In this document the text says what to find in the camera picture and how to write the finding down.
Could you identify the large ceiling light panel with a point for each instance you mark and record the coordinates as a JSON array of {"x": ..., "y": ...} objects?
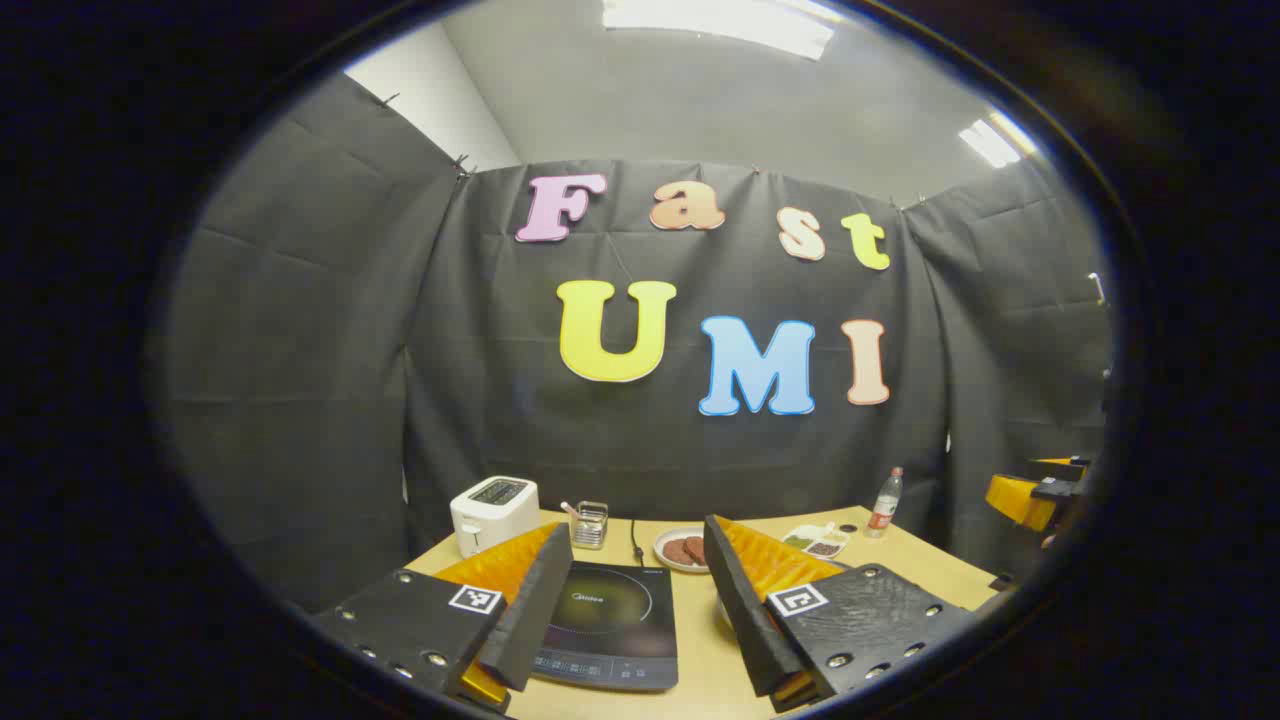
[{"x": 720, "y": 22}]

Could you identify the brown meat patty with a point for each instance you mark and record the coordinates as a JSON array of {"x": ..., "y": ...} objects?
[
  {"x": 696, "y": 548},
  {"x": 676, "y": 551}
]

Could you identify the white toaster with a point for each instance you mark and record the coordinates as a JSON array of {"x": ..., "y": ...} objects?
[{"x": 492, "y": 512}]

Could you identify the black induction cooktop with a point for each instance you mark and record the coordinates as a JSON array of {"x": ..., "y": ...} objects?
[{"x": 615, "y": 620}]

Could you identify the white divided dish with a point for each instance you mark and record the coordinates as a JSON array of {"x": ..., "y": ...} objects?
[{"x": 815, "y": 541}]

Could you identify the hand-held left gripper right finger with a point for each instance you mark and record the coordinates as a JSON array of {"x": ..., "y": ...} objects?
[{"x": 740, "y": 610}]

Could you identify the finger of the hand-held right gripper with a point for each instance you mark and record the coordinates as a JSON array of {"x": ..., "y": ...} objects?
[
  {"x": 1060, "y": 463},
  {"x": 1015, "y": 500}
]

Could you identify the white round plate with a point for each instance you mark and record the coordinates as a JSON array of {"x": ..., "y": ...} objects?
[{"x": 665, "y": 557}]

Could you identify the small ceiling light panel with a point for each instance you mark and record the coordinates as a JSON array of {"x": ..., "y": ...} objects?
[{"x": 995, "y": 140}]

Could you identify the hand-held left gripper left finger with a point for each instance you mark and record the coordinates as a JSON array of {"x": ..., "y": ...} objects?
[{"x": 535, "y": 610}]

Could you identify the plastic bottle red label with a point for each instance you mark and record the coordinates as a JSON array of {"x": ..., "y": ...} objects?
[{"x": 883, "y": 508}]

